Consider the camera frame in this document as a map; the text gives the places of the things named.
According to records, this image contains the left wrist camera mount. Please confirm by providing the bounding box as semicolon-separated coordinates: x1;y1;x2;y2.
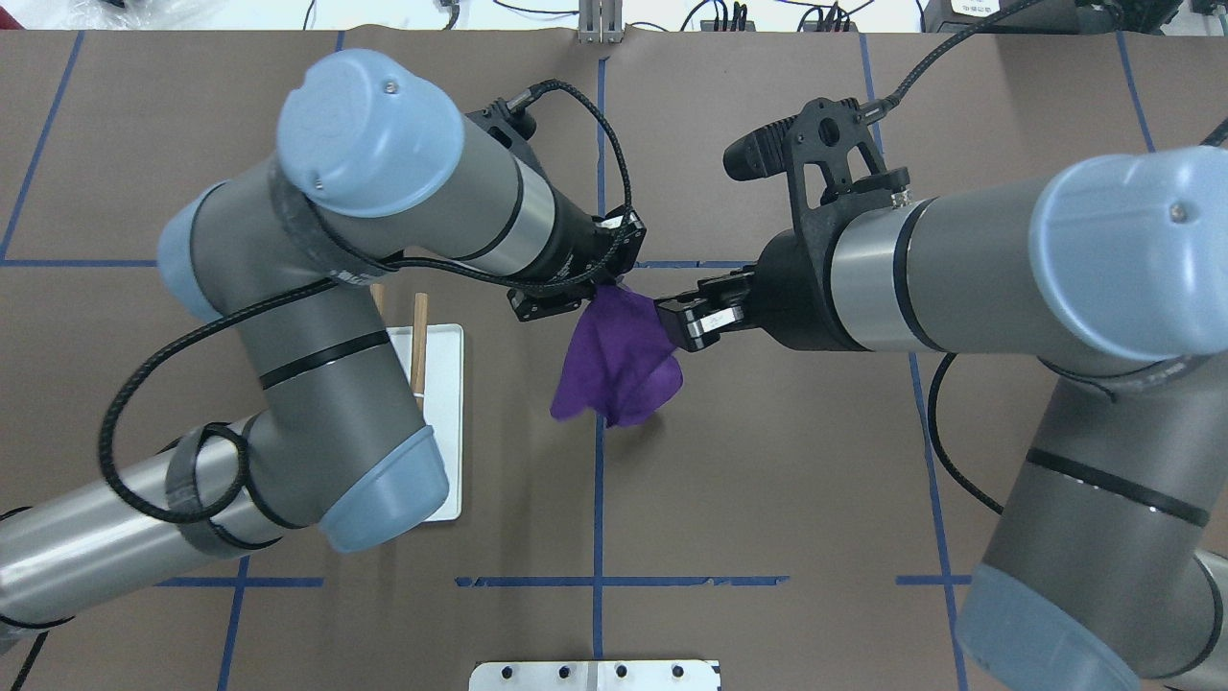
465;98;545;177

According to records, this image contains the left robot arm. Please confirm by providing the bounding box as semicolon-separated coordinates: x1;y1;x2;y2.
2;49;643;650

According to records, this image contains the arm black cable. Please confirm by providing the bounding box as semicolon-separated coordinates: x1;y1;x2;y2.
99;80;637;525
863;0;1047;515

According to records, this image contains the right wooden rack bar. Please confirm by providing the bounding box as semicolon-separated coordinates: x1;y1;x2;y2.
411;292;430;410

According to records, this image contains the white metal mounting plate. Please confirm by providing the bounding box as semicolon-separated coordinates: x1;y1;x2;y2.
468;659;723;690

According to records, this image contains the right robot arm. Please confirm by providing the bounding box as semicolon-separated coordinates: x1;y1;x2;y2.
656;145;1226;690

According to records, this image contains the purple towel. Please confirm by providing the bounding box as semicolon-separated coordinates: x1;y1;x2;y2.
550;285;684;427

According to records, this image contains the black power strip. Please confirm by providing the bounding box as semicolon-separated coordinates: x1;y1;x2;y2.
684;1;857;34

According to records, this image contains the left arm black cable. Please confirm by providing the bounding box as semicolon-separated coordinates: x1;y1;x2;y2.
99;80;637;525

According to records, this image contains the black electronics box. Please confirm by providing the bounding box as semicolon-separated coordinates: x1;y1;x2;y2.
922;1;1183;36

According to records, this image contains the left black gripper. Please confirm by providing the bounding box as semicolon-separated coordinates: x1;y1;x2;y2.
508;194;648;322

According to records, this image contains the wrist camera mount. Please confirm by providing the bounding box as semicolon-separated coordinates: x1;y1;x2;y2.
465;98;545;177
722;96;909;230

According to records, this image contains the white towel rack base tray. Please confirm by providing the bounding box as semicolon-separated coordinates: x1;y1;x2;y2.
424;324;464;524

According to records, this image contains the grey aluminium profile post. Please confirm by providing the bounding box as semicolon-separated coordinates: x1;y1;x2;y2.
578;0;626;45

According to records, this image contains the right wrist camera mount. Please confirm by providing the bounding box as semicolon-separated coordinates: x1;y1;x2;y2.
722;96;909;230

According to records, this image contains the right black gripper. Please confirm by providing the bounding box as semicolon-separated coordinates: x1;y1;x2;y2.
655;230;855;351

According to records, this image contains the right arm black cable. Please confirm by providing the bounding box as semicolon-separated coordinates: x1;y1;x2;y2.
863;0;1047;515

